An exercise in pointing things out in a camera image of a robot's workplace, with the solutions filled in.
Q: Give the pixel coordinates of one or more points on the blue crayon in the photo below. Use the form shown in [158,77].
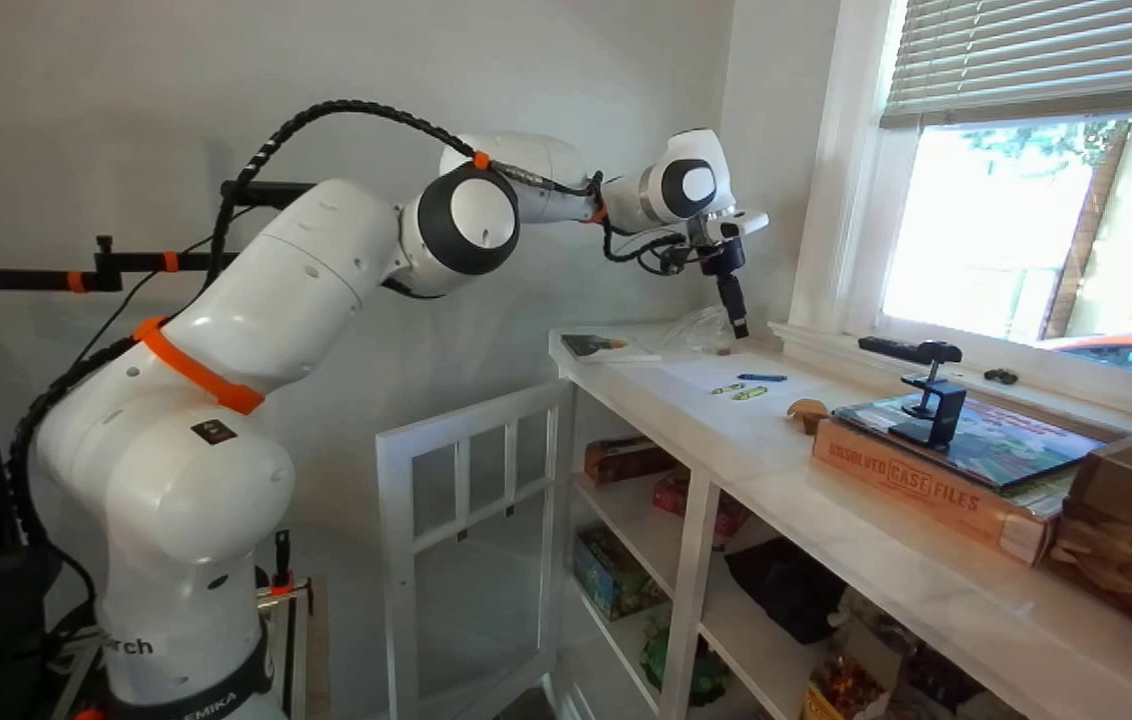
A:
[760,376]

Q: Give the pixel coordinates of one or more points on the cigar wooden box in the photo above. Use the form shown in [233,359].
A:
[1001,479]

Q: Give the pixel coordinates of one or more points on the white paper sheet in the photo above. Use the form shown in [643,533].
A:
[799,400]

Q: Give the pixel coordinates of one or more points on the white glass cabinet door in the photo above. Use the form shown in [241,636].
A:
[474,530]

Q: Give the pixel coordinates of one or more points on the white shelf cabinet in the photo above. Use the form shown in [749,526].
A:
[1020,632]

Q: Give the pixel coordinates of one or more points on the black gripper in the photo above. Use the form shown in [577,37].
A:
[719,248]

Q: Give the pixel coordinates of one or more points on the white window blind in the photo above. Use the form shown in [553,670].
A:
[970,62]

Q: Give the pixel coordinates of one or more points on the black camera on clamp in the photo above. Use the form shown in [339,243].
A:
[933,413]

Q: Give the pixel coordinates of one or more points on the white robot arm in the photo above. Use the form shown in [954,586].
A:
[163,440]

